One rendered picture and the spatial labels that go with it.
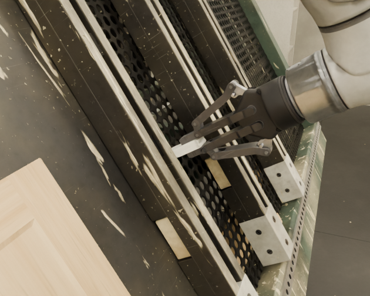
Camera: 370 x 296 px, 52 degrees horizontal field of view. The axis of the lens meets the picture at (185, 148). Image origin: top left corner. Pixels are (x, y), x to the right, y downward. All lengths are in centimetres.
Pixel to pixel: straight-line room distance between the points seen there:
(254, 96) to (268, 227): 41
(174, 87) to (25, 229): 47
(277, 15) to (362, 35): 357
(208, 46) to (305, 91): 62
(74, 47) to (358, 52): 39
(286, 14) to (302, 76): 351
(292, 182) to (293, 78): 67
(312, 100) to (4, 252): 41
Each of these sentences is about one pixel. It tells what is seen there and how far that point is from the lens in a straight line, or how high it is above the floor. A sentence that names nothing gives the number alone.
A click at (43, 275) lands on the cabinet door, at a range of 48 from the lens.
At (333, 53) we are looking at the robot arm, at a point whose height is 143.
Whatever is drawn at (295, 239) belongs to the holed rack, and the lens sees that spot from 106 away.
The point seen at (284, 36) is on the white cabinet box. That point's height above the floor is 101.
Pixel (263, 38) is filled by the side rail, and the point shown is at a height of 127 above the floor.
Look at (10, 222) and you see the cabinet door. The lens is 47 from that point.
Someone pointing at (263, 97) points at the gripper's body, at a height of 136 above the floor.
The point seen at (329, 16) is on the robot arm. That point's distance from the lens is 49.
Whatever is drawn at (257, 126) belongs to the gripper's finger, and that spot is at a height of 131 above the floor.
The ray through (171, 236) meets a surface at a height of 112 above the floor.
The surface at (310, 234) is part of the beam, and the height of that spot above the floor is 82.
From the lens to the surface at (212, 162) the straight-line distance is 86.
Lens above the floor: 151
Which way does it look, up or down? 24 degrees down
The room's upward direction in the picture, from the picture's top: straight up
